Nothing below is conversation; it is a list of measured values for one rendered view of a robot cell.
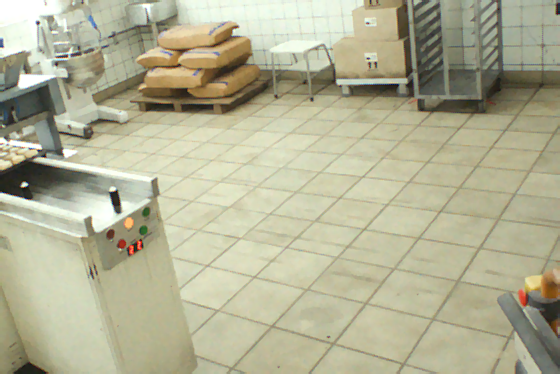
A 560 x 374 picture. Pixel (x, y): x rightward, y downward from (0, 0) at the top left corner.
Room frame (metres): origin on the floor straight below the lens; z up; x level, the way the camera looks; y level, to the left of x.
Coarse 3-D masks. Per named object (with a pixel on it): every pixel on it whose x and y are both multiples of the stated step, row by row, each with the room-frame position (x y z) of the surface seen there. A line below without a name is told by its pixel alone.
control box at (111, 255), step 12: (144, 204) 2.00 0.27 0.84; (120, 216) 1.94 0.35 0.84; (132, 216) 1.95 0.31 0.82; (144, 216) 1.99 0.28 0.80; (96, 228) 1.88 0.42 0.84; (108, 228) 1.88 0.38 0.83; (120, 228) 1.91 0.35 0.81; (132, 228) 1.94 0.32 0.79; (156, 228) 2.01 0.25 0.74; (96, 240) 1.87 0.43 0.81; (108, 240) 1.87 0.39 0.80; (132, 240) 1.94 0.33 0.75; (144, 240) 1.97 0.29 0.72; (108, 252) 1.86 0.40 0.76; (120, 252) 1.89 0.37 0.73; (108, 264) 1.86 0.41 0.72
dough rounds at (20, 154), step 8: (0, 144) 2.77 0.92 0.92; (0, 152) 2.64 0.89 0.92; (8, 152) 2.64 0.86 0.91; (16, 152) 2.63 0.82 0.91; (24, 152) 2.59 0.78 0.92; (32, 152) 2.55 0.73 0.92; (0, 160) 2.53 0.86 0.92; (8, 160) 2.53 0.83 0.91; (16, 160) 2.50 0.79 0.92; (0, 168) 2.46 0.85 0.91
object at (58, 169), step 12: (24, 168) 2.59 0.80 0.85; (36, 168) 2.52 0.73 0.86; (48, 168) 2.46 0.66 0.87; (60, 168) 2.40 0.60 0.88; (72, 168) 2.34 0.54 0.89; (84, 168) 2.29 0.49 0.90; (96, 168) 2.27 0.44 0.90; (72, 180) 2.35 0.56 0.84; (84, 180) 2.30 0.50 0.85; (96, 180) 2.25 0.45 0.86; (108, 180) 2.19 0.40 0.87; (120, 180) 2.14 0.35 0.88; (132, 180) 2.10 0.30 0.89; (144, 180) 2.06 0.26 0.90; (156, 180) 2.04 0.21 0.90; (132, 192) 2.11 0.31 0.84; (144, 192) 2.06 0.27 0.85; (156, 192) 2.04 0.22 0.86
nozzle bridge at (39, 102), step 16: (32, 80) 2.70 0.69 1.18; (48, 80) 2.67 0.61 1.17; (0, 96) 2.52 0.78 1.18; (16, 96) 2.56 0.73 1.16; (32, 96) 2.70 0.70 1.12; (48, 96) 2.68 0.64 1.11; (16, 112) 2.63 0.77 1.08; (32, 112) 2.68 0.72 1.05; (48, 112) 2.68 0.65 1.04; (64, 112) 2.69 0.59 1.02; (0, 128) 2.55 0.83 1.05; (16, 128) 2.56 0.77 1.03; (48, 128) 2.75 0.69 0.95; (48, 144) 2.78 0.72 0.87
